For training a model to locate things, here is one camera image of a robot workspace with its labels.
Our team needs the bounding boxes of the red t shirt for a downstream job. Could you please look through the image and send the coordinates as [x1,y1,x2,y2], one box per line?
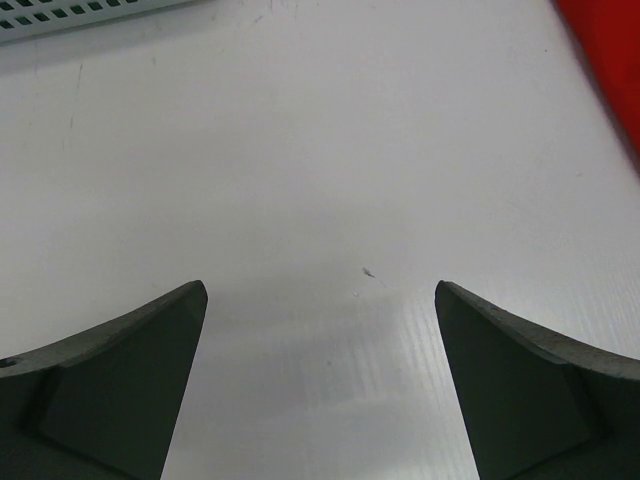
[552,0,639,173]

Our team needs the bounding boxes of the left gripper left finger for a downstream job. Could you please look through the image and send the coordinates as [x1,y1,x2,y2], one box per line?
[1,280,208,479]

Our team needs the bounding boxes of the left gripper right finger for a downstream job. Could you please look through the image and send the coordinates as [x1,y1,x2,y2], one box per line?
[435,281,639,479]

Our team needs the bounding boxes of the white plastic basket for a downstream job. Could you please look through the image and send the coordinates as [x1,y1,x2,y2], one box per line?
[0,0,195,45]

